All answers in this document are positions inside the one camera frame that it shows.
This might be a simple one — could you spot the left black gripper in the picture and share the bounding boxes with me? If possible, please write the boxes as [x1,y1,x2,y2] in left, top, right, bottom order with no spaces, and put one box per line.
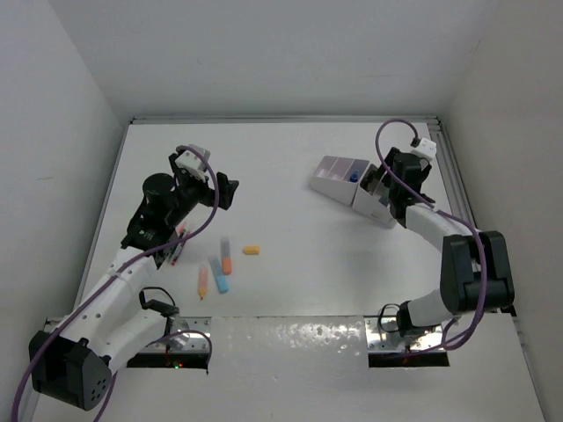
[165,155,236,227]

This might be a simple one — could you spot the orange pink highlighter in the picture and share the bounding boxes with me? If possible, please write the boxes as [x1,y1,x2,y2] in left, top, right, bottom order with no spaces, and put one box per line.
[197,263,209,300]

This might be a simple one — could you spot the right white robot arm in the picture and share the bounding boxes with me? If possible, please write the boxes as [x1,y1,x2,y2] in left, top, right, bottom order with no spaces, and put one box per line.
[368,148,515,337]

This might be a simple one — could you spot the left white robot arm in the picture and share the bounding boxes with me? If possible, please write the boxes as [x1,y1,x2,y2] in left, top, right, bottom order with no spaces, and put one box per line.
[29,171,239,411]

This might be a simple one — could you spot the white three-slot organizer right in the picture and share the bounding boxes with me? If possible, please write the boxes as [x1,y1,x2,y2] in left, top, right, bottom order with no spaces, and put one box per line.
[352,164,397,229]

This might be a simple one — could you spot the white three-slot organizer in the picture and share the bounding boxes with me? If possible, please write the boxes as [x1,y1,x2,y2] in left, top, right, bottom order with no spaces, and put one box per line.
[309,156,369,207]
[352,164,397,229]

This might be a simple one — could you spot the blue item in organizer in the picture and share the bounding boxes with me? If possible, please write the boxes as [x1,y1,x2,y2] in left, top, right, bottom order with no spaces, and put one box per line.
[348,169,361,183]

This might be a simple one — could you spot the white three-slot organizer left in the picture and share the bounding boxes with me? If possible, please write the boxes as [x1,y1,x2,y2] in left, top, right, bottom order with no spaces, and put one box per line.
[309,156,369,207]

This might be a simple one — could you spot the blue highlighter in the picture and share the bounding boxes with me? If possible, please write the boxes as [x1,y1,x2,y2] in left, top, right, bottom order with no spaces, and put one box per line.
[208,256,229,294]

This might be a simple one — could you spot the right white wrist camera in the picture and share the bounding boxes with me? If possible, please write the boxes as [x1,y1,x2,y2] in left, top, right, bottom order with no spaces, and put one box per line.
[411,137,437,163]

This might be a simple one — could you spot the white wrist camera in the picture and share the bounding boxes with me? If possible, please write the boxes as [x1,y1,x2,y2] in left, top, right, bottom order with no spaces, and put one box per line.
[411,137,437,163]
[171,144,210,182]

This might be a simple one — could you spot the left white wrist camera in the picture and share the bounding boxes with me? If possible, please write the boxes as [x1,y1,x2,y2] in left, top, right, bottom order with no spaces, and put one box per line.
[171,144,210,182]

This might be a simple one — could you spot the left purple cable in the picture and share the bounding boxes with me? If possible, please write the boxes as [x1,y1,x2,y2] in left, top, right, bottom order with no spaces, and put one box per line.
[10,144,219,422]

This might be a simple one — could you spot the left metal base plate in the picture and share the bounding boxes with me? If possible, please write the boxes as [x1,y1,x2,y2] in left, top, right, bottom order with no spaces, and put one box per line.
[140,316,211,353]

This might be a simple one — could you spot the metal base plate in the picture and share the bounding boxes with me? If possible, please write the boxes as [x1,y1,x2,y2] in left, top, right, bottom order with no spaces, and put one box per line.
[140,316,211,353]
[364,309,443,354]

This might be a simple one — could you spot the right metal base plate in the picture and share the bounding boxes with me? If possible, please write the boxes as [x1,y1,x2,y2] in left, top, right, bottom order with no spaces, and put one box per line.
[364,309,443,354]

